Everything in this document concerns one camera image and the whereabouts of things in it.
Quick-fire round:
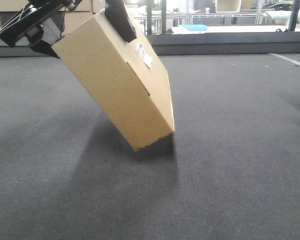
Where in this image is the blue flat tray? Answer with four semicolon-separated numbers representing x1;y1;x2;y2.
179;24;209;32

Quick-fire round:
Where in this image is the small brown cardboard package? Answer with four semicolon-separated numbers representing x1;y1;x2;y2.
52;13;175;150

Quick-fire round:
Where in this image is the dark grey table edge rail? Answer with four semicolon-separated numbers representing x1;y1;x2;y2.
0;31;300;58

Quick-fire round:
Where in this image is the beige plastic bin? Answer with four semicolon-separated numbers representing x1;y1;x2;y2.
215;0;242;13

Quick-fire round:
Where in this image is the white background table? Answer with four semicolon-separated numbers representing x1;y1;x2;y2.
171;24;288;35

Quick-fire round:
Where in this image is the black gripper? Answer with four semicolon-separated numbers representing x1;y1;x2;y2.
0;0;81;59

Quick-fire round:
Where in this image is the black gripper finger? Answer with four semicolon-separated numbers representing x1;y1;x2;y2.
104;0;137;43

